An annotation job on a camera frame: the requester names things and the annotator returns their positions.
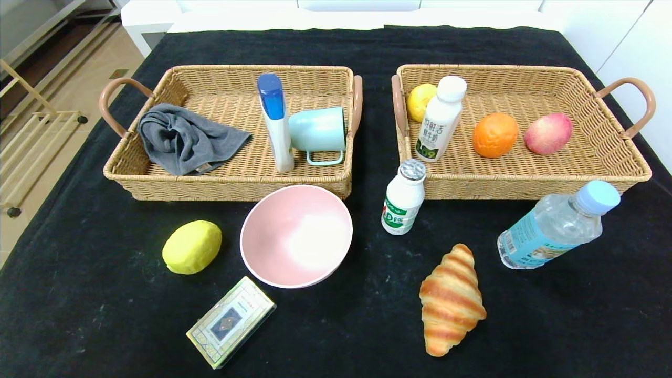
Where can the pink bowl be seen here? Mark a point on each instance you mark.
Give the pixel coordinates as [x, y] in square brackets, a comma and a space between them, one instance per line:
[296, 236]

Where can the small white foil-lid drink bottle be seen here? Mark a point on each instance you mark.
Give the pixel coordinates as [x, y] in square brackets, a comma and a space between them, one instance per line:
[401, 202]

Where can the croissant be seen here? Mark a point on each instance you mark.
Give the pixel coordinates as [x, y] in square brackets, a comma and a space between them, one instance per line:
[451, 304]

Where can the clear water bottle blue cap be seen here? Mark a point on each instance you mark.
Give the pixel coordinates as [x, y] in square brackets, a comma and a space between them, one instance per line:
[551, 228]

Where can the mint green mug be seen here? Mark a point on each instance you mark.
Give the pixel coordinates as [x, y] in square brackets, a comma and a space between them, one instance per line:
[315, 128]

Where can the white bottle with blue cap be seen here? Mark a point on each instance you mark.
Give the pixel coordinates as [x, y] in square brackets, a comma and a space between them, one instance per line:
[278, 136]

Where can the small yellow lemon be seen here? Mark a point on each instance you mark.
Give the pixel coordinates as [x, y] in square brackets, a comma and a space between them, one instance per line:
[418, 102]

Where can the tall white milk bottle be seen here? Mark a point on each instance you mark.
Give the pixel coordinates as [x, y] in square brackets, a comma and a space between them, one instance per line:
[438, 126]

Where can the black table cloth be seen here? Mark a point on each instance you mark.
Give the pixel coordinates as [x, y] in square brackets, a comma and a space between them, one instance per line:
[367, 315]

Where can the large yellow lemon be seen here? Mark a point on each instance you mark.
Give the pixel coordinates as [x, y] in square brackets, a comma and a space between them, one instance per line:
[191, 247]

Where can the grey towel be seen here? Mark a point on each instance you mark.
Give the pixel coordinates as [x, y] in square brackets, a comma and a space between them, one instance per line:
[178, 142]

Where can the orange fruit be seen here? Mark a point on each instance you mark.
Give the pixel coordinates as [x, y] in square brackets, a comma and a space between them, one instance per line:
[495, 135]

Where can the gold and blue card box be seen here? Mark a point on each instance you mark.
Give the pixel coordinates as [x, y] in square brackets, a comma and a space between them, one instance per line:
[231, 323]

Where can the red peach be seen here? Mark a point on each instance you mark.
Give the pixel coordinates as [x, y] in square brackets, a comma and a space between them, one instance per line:
[548, 134]

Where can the white furniture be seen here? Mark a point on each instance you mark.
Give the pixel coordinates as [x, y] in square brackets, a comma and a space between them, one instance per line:
[152, 21]

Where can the wooden rack on wheels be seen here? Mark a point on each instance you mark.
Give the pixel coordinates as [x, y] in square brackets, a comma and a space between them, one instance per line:
[31, 147]

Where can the grey shelf unit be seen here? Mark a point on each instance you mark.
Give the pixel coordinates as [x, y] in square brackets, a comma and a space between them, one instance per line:
[47, 26]

